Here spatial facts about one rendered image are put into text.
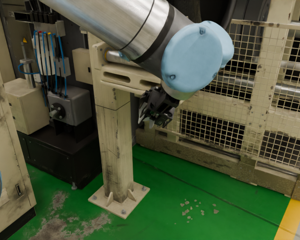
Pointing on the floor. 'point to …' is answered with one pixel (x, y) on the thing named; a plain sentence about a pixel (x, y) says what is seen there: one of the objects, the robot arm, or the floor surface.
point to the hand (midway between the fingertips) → (144, 115)
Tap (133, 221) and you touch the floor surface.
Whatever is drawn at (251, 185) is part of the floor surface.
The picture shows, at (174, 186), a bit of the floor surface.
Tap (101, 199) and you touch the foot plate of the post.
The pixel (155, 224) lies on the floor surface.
